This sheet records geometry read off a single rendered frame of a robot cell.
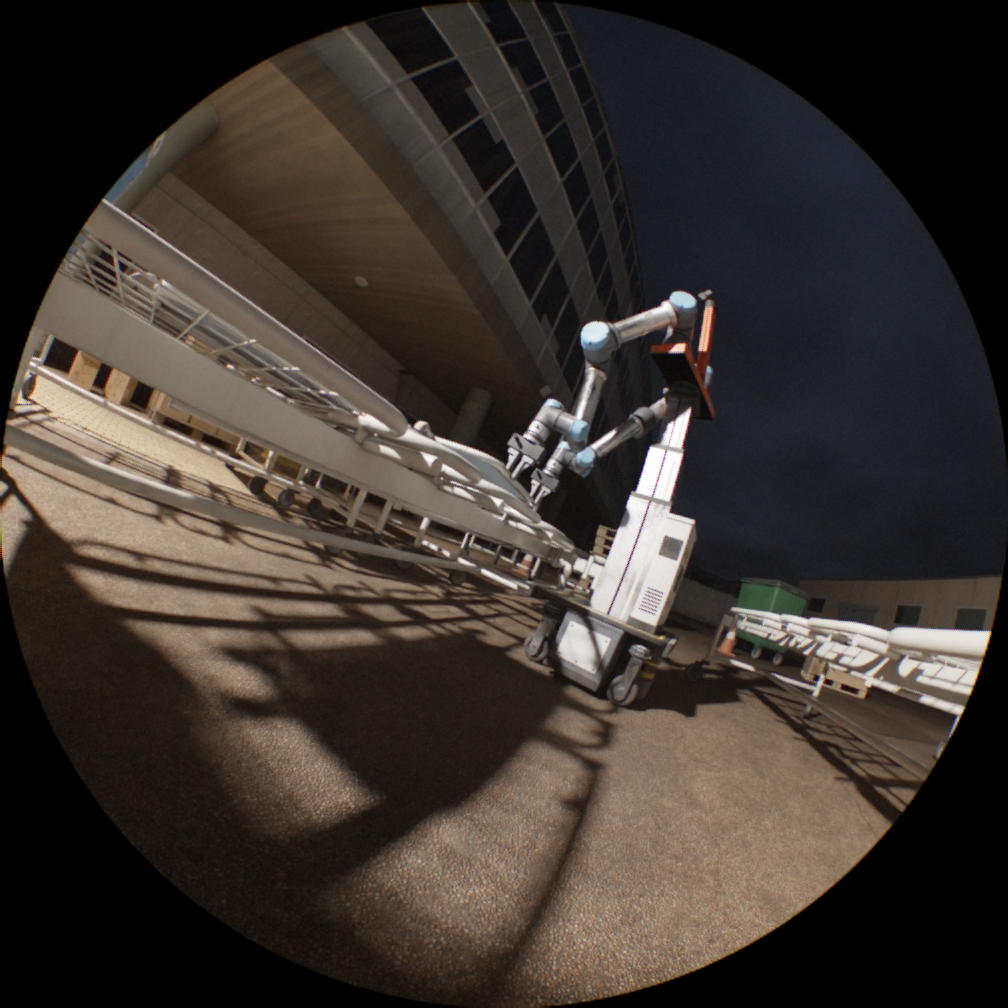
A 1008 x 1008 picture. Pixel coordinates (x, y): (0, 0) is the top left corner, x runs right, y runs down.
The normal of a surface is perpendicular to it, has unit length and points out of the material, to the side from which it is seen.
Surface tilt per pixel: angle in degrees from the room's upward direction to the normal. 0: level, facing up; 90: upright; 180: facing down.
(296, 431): 90
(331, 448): 90
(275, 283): 90
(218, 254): 90
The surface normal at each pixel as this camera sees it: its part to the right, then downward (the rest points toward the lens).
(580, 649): -0.52, -0.30
